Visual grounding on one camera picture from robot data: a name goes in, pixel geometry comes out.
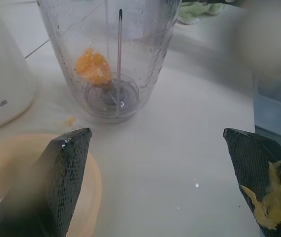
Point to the clear plastic blender jar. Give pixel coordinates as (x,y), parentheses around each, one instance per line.
(110,61)

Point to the green cloth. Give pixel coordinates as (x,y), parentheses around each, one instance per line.
(197,11)

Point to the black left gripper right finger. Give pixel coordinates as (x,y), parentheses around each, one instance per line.
(251,163)

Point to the clear plastic storage box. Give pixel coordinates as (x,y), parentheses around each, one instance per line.
(276,103)

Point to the orange segment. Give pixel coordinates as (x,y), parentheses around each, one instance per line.
(93,66)

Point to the orange pulp smear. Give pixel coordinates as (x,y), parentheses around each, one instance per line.
(276,200)

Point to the pale orange round plate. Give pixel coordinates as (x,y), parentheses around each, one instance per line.
(91,187)

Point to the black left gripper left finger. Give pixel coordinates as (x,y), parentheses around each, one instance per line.
(63,182)

